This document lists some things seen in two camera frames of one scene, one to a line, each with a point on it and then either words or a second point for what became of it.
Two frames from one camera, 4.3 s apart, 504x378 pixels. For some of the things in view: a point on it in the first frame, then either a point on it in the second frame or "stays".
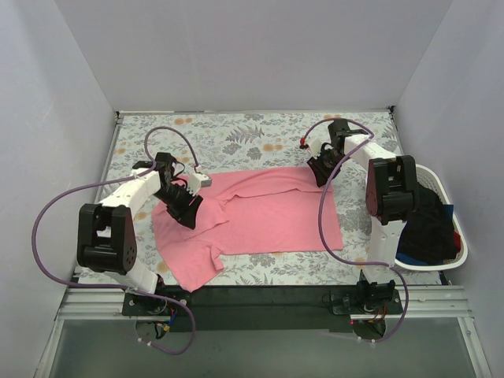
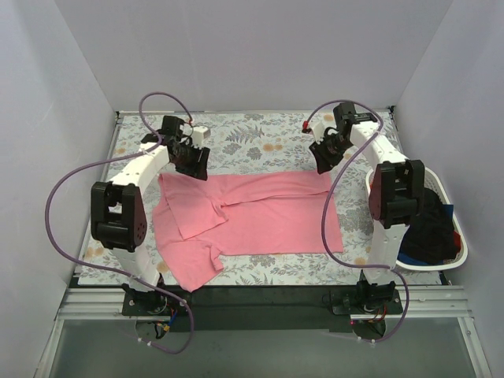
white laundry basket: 427,176 stays
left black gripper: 185,205 to 193,158
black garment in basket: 430,234 stays
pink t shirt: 250,210 stays
